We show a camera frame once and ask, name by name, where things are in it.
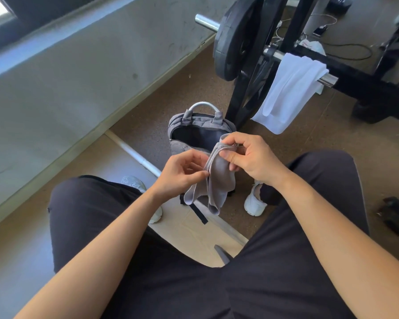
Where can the person's left hand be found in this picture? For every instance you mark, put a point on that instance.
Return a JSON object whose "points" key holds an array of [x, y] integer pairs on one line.
{"points": [[173, 177]]}

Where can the person's right hand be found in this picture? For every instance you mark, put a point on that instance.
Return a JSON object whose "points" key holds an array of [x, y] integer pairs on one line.
{"points": [[264, 159]]}

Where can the person's right thumb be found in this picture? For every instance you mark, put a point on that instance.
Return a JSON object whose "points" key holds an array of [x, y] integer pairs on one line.
{"points": [[230, 156]]}

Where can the person's left thumb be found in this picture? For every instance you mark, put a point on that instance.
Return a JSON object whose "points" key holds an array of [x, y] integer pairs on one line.
{"points": [[194, 178]]}

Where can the grey sock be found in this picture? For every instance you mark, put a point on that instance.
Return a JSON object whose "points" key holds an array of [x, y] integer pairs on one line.
{"points": [[222, 186], [195, 192]]}

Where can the person's right forearm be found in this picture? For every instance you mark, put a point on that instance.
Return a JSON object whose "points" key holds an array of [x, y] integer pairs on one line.
{"points": [[335, 235]]}

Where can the person's left forearm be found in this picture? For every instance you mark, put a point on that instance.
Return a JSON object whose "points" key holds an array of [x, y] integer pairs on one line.
{"points": [[96, 255]]}

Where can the grey backpack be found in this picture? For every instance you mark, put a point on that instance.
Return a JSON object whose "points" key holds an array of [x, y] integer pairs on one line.
{"points": [[196, 137]]}

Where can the white sneaker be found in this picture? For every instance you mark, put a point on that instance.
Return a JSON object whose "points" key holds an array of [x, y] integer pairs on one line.
{"points": [[254, 202], [134, 184]]}

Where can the white towel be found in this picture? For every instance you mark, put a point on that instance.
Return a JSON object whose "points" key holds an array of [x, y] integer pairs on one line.
{"points": [[289, 92]]}

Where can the black trousers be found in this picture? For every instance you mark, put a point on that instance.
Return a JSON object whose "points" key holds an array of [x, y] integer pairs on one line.
{"points": [[186, 289]]}

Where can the black weight plate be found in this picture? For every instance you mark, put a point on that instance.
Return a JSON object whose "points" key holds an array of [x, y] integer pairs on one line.
{"points": [[231, 39]]}

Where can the silver barbell bar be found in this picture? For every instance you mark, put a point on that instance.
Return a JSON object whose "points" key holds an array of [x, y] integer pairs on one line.
{"points": [[329, 81]]}

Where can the white crumpled cloth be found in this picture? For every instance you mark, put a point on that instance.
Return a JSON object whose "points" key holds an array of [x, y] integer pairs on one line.
{"points": [[314, 47]]}

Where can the black phone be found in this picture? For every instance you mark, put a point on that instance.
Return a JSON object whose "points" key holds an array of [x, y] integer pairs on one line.
{"points": [[319, 30]]}

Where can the black dumbbell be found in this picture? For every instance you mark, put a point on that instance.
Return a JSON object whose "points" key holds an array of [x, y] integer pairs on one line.
{"points": [[397, 212]]}

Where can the black round object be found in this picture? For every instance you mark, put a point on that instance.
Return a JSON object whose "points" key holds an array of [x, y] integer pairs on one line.
{"points": [[339, 2]]}

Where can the black exercise machine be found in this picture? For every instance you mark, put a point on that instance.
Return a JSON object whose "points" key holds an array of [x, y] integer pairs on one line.
{"points": [[390, 56]]}

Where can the black metal rack frame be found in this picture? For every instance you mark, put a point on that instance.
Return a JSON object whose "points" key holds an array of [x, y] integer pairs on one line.
{"points": [[359, 78]]}

